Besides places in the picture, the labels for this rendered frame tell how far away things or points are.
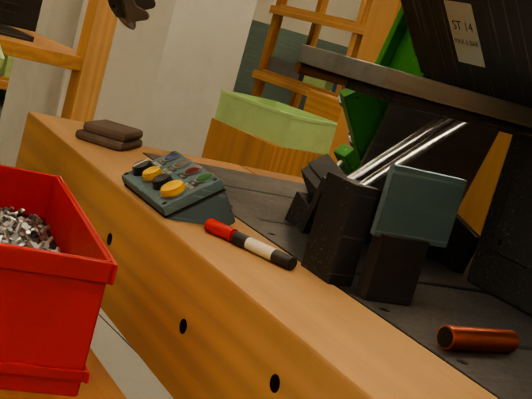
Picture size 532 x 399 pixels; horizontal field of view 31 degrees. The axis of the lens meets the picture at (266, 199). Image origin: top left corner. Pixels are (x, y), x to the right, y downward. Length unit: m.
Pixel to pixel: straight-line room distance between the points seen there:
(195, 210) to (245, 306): 0.25
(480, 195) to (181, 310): 0.69
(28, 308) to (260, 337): 0.20
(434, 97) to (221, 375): 0.32
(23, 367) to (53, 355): 0.03
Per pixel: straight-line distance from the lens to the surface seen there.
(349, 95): 1.16
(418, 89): 0.87
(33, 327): 0.79
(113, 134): 1.48
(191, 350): 0.96
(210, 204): 1.10
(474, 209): 1.55
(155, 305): 1.05
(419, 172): 0.97
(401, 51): 1.16
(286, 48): 9.75
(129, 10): 1.76
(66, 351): 0.80
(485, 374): 0.86
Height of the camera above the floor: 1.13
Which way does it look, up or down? 9 degrees down
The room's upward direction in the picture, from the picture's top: 16 degrees clockwise
